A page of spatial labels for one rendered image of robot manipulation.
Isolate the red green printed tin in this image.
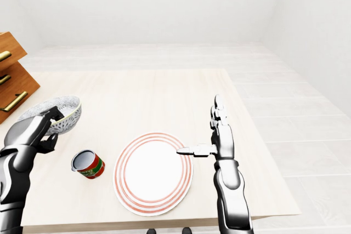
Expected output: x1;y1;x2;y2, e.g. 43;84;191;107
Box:
71;149;106;180

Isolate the wooden cabinet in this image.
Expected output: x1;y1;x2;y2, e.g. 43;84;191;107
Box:
0;31;41;125

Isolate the patterned black white bowl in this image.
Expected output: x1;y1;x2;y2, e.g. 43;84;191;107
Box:
17;95;83;136

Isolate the wooden cabinet drawer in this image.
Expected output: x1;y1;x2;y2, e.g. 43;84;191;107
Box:
0;31;29;70
0;61;33;94
0;79;41;125

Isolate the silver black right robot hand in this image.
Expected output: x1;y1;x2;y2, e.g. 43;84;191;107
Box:
176;94;237;163

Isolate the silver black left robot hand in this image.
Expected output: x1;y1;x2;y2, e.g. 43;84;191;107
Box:
3;105;63;154

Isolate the white plate with red rings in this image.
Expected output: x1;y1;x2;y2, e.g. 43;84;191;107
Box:
112;132;194;216

